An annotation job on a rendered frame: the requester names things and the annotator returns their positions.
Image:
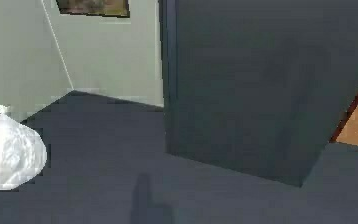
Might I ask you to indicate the dark grey room door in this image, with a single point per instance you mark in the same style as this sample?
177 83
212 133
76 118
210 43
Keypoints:
247 86

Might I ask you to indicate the white tied garbage bag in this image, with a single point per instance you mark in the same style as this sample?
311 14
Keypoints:
12 153

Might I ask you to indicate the framed wall picture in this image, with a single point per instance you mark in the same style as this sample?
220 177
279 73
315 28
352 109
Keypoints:
93 7

